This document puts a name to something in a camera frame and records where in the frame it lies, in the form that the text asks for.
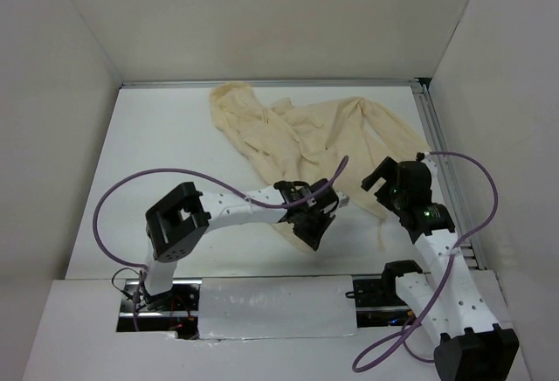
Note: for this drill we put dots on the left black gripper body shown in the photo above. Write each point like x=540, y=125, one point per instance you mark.
x=313, y=212

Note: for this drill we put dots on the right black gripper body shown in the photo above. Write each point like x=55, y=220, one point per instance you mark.
x=391, y=196

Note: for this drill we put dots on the cream yellow jacket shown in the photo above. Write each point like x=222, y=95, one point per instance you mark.
x=285, y=142

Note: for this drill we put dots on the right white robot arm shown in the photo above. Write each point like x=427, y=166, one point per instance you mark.
x=469, y=341

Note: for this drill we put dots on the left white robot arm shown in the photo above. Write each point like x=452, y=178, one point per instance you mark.
x=177, y=222

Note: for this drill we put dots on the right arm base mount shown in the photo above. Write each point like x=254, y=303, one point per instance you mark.
x=375, y=298

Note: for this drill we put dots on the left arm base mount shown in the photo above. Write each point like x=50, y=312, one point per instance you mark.
x=175, y=311

